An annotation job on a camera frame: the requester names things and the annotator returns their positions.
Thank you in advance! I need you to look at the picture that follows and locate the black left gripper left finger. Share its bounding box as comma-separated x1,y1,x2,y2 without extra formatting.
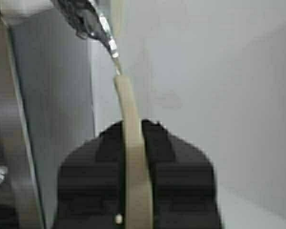
52,122,124,229

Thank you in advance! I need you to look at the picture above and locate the white pan with beige handle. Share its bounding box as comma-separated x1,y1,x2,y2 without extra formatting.
54,0,155,229

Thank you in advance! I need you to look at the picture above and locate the stainless steel double sink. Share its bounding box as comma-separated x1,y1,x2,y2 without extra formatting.
0,19,45,229

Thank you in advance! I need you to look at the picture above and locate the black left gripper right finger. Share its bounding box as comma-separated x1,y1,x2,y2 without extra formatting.
142,119,223,229

